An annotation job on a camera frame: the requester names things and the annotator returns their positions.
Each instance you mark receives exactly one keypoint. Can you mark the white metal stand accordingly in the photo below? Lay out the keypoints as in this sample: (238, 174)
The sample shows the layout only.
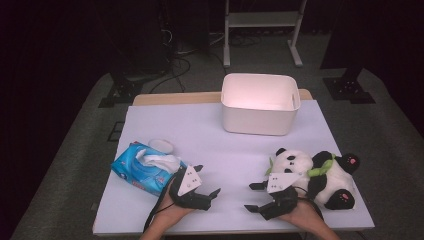
(263, 19)

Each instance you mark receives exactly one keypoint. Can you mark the person's left hand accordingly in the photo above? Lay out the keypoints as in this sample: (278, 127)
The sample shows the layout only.
(173, 213)

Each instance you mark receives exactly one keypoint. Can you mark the dark floor socket plate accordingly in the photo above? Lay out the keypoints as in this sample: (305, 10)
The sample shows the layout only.
(115, 131)

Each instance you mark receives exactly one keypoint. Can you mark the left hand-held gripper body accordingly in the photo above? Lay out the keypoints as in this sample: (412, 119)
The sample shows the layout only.
(186, 200)

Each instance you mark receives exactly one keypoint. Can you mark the panda plush toy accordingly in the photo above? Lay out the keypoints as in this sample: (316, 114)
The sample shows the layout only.
(333, 181)

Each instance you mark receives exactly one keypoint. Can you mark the black stand base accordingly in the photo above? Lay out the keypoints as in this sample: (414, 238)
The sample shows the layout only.
(121, 91)
(348, 88)

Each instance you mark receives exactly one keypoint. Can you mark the blue wet wipes pack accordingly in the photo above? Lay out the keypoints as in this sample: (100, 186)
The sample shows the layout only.
(133, 170)

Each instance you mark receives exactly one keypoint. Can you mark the person's right hand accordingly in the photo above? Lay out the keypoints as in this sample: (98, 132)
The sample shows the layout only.
(306, 218)

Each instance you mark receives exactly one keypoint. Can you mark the white wet wipe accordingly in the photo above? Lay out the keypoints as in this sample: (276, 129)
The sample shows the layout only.
(158, 161)

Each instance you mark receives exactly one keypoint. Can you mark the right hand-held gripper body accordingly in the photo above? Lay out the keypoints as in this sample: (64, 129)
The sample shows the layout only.
(281, 203)

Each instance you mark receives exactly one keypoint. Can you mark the white plastic storage box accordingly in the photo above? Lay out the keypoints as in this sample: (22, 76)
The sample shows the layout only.
(260, 116)

